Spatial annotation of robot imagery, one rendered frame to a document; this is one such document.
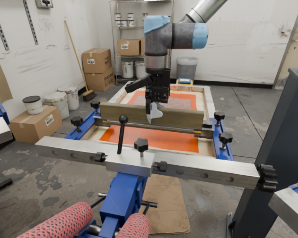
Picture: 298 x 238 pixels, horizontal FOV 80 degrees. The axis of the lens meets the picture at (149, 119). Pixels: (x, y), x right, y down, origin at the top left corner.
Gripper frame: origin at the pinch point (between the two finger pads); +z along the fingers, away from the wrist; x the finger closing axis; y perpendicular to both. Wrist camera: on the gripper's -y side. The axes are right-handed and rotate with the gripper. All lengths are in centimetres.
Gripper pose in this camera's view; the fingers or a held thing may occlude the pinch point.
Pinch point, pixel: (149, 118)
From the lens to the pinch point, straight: 71.0
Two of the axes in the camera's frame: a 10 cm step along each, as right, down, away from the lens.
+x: 2.0, -4.8, 8.5
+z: 0.0, 8.7, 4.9
